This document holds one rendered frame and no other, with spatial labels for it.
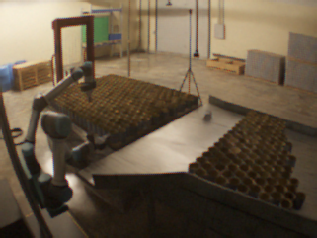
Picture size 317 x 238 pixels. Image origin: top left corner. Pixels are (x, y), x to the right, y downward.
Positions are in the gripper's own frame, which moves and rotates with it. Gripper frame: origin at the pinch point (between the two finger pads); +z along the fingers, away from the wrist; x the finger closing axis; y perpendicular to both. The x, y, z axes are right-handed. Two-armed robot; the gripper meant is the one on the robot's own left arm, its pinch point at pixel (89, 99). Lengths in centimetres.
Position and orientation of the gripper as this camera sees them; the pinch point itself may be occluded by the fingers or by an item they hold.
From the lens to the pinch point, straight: 199.4
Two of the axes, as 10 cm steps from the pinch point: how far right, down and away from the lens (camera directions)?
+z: -0.4, 9.0, 4.4
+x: -6.2, 3.2, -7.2
